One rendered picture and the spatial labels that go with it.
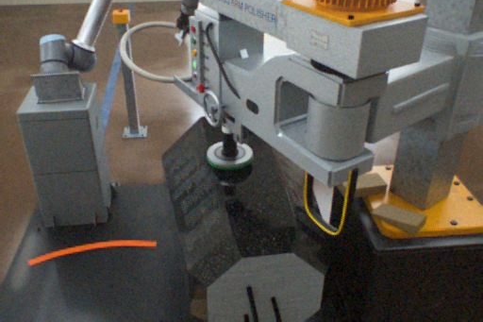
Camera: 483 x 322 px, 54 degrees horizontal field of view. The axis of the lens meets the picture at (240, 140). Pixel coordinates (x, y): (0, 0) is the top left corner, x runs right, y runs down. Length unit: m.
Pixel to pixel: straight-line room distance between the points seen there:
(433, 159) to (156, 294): 1.63
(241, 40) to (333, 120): 0.63
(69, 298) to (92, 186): 0.71
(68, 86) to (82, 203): 0.78
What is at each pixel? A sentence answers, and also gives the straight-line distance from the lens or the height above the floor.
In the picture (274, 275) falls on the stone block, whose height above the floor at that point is 0.68.
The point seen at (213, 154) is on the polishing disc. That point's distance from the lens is 2.21.
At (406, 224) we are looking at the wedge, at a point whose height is 0.82.
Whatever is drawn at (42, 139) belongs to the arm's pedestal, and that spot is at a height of 0.67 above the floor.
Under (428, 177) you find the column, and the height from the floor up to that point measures 0.95.
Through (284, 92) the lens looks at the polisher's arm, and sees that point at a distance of 1.61.
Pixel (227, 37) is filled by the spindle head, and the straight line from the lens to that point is 1.86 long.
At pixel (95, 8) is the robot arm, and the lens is 3.13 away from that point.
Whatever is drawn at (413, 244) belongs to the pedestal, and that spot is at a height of 0.74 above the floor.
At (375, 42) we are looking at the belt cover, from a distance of 1.27.
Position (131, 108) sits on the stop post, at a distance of 4.18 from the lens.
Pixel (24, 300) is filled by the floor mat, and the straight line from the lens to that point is 2.95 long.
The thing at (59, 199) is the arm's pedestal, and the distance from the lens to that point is 3.24.
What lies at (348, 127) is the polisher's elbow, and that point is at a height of 1.39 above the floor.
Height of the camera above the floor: 2.06
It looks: 30 degrees down
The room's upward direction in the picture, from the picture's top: straight up
